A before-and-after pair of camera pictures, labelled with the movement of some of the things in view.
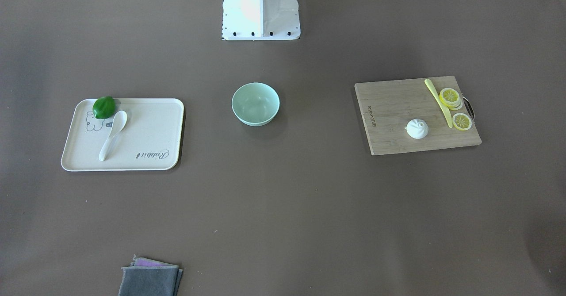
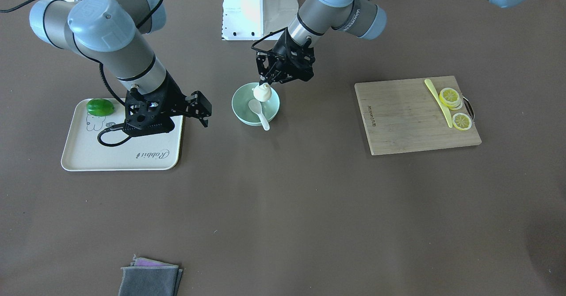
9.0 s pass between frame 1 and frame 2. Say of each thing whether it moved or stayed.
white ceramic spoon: moved
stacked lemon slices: stayed
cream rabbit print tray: stayed
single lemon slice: stayed
